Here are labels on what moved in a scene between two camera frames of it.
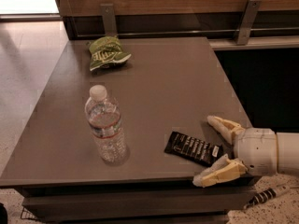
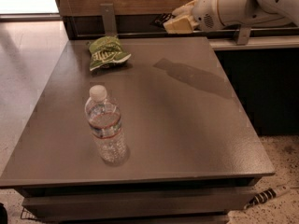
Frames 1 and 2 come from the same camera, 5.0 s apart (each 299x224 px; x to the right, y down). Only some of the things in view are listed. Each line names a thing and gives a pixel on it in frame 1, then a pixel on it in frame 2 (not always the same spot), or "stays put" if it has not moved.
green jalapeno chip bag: x=106 y=51 stays put
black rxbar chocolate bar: x=199 y=150 -> x=164 y=18
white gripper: x=256 y=151 -> x=205 y=14
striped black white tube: x=266 y=195 stays put
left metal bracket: x=108 y=19 stays put
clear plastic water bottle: x=105 y=119 stays put
